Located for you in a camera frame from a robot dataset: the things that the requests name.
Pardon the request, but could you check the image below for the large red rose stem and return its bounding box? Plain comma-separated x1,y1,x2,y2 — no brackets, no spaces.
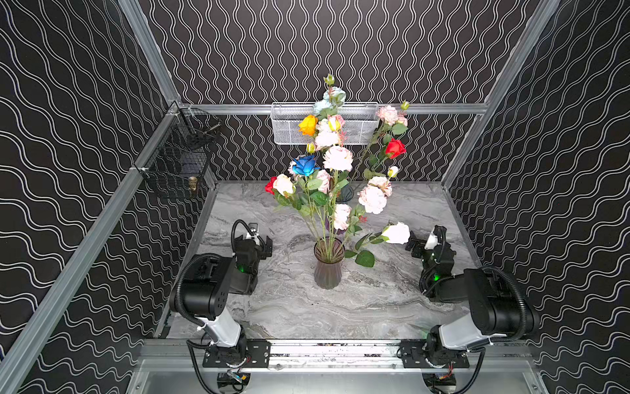
363,136,407,180

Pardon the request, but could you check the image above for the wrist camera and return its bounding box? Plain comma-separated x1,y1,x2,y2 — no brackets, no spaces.
424,225,445,251
246,223,262,246

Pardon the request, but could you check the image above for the white flower stem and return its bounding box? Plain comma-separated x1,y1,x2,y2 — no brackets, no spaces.
312,74,346,119

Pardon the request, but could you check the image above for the black wire wall basket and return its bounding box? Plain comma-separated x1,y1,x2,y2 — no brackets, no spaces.
139,102,223,201

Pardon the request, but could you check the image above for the cream pink rose stem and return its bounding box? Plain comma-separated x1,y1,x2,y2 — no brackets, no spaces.
272,174,323,254

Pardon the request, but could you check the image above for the dark pink glass vase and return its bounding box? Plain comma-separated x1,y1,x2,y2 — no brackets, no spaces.
313,237,346,290

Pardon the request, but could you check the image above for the pink spray flower stem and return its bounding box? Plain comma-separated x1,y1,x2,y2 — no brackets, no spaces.
338,166,400,251

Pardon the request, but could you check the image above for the cream white rose stem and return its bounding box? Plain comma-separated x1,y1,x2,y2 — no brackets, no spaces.
317,118,331,133

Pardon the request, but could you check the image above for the large pink peony spray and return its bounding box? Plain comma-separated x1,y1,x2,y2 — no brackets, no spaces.
289,141,354,262

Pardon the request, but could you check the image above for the white mesh wall basket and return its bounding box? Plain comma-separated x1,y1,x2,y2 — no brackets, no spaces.
270,102,381,146

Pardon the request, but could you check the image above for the white pink rose stem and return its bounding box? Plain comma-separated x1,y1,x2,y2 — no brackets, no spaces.
342,222,411,268

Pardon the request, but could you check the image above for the small red rose stem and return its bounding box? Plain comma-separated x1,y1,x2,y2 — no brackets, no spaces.
265,177,277,195

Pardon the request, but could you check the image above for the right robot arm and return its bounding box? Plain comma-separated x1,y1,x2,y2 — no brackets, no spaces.
405,236,540,368

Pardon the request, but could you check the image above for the yellow rose stem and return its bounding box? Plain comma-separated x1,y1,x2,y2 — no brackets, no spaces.
299,115,319,136

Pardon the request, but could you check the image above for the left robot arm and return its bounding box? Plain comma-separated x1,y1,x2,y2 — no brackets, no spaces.
169,236,273,369

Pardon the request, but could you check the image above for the blue flower stem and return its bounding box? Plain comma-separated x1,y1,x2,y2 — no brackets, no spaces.
290,155,331,259

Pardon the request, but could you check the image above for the pink peony spray stem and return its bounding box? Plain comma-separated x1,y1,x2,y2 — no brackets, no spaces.
359,101,410,180

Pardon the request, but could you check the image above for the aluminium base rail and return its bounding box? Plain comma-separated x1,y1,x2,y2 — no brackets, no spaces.
136,339,533,373

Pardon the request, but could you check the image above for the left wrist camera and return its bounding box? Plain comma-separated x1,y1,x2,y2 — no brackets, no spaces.
246,223,262,246

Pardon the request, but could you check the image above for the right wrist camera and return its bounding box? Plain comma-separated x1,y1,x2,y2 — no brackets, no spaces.
424,225,445,251

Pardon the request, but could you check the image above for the pink rosebud stem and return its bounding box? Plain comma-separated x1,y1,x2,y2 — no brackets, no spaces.
328,115,346,132

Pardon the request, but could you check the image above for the blue purple glass vase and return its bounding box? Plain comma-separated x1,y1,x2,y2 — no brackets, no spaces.
336,183,354,204

